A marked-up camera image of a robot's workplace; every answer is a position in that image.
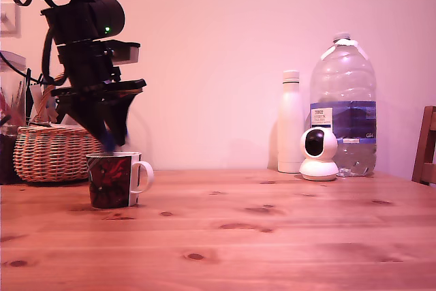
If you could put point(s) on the woven wicker basket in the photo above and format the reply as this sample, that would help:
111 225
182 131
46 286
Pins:
51 154

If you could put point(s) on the dark red patterned mug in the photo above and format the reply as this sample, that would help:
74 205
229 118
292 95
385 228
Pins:
109 182

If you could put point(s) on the dark jar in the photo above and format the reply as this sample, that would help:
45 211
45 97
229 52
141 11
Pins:
7 158

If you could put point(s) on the white insulated bottle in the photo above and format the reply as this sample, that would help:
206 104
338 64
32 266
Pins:
290 124

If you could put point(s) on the large clear water bottle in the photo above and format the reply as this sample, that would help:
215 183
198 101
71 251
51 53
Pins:
347 83

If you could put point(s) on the wooden chair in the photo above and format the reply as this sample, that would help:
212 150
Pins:
424 154

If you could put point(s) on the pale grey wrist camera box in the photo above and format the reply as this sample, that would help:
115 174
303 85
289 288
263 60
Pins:
127 53

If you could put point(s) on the white wall plate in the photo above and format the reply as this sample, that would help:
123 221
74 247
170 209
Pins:
8 20

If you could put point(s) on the small white round camera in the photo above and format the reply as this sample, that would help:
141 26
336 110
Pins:
318 165

